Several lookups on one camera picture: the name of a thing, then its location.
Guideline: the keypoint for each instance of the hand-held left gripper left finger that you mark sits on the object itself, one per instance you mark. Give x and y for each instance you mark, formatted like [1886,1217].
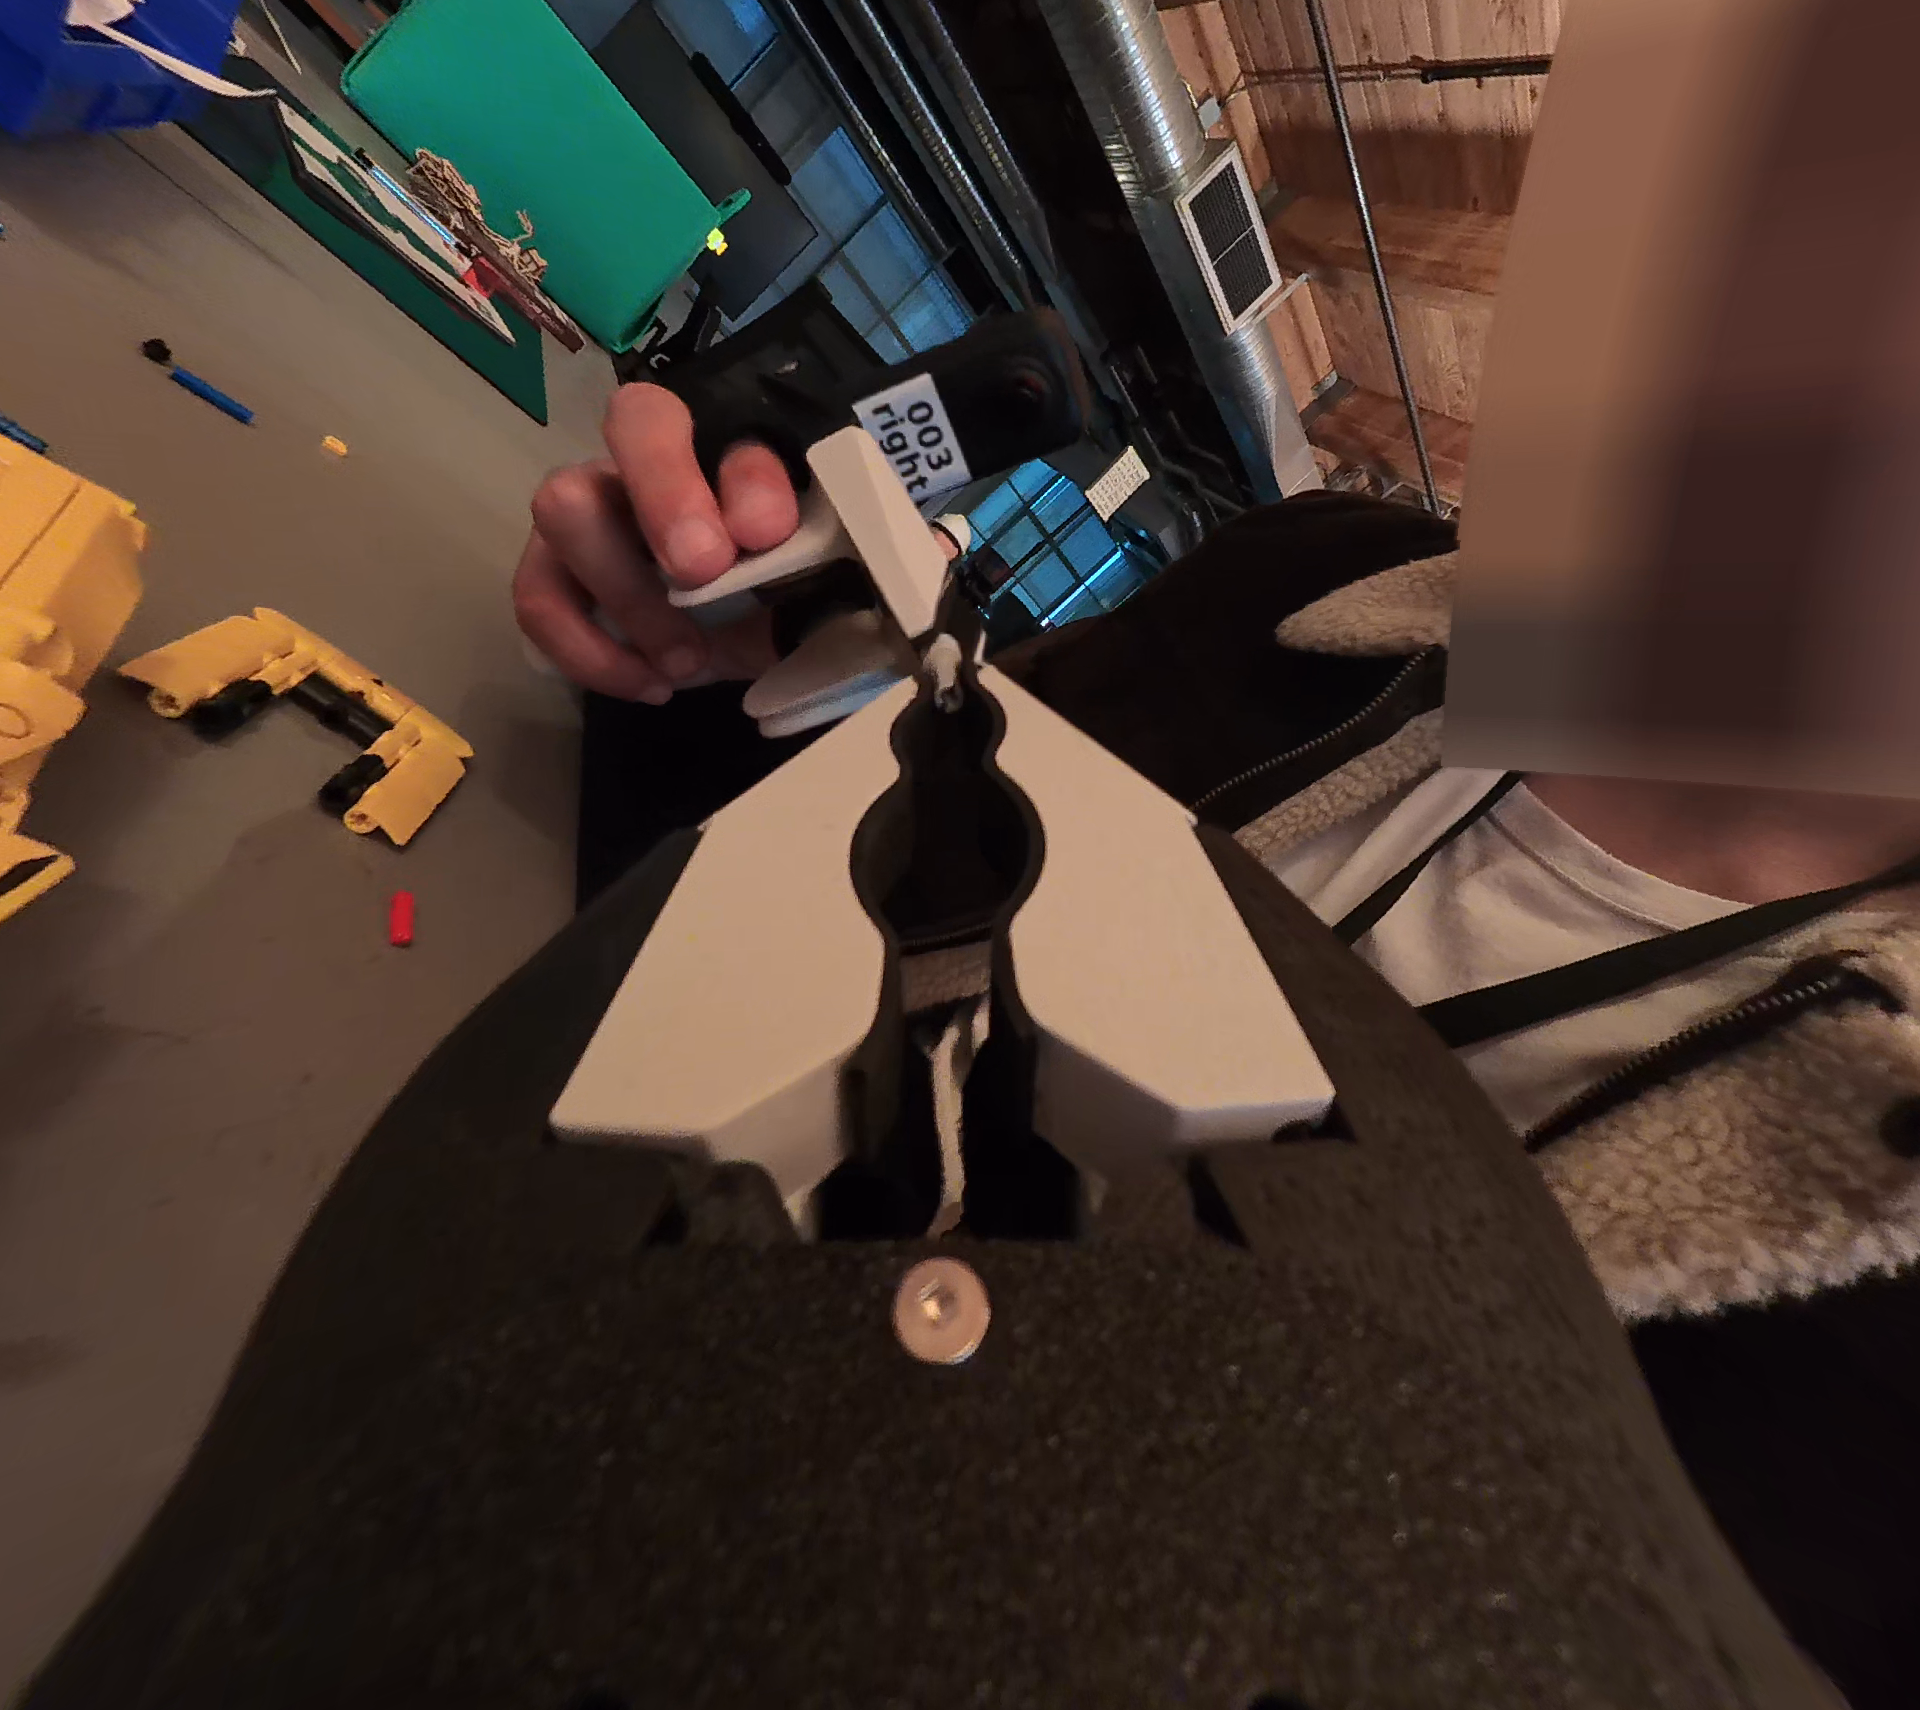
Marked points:
[721,993]

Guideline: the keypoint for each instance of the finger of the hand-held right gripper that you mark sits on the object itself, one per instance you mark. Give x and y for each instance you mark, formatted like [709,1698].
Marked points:
[879,528]

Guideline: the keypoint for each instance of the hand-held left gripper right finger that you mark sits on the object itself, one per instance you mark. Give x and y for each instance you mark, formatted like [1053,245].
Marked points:
[1172,975]

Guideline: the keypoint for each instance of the small grey brick pin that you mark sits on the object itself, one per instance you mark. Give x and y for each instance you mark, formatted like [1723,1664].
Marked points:
[951,668]

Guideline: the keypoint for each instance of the yellow black brick subassembly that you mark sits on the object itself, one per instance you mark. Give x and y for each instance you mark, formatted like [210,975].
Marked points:
[396,777]

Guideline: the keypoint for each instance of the yellow toy brick car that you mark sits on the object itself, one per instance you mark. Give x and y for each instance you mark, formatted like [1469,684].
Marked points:
[42,570]

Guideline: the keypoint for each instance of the person's right hand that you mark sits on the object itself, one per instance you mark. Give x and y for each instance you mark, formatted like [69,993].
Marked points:
[601,570]

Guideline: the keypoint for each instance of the person's white shirt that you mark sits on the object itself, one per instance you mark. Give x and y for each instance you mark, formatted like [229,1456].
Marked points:
[1499,901]

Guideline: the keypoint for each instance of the small wooden model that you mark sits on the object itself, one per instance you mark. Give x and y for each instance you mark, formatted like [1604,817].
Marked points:
[452,186]

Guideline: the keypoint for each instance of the scattered small brick pins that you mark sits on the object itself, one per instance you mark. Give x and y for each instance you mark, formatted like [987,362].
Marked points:
[210,395]

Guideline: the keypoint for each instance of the long blue brick pin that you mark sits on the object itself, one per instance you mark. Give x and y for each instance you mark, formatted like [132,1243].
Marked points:
[18,437]

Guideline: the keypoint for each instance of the silver ventilation duct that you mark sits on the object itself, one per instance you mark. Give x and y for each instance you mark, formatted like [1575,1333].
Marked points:
[1111,15]

